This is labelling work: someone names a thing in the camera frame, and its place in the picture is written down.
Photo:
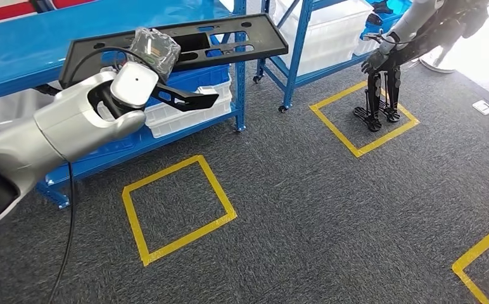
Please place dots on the black plastic plate frame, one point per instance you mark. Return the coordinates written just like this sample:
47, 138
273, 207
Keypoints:
253, 42

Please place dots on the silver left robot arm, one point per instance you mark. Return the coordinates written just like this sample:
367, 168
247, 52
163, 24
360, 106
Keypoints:
39, 134

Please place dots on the blue metal shelf rack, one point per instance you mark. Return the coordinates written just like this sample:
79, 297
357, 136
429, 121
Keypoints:
18, 46
291, 75

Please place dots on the yellow floor tape square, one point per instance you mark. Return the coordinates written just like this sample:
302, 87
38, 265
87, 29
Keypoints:
134, 226
333, 131

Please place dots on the large white plastic bin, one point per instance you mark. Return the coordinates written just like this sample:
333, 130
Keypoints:
324, 33

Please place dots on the round stand base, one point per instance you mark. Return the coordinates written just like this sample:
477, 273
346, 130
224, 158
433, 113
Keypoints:
437, 63

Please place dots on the humanoid robot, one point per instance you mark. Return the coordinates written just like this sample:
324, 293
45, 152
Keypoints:
412, 21

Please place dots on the white floor socket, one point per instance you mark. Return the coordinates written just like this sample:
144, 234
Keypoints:
483, 107

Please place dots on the red barrier belt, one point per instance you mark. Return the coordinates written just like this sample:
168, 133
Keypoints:
1, 12

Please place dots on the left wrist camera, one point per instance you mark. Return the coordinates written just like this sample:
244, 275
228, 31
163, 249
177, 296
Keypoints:
194, 100

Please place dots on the black stanchion post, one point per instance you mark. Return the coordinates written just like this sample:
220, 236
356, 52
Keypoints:
43, 5

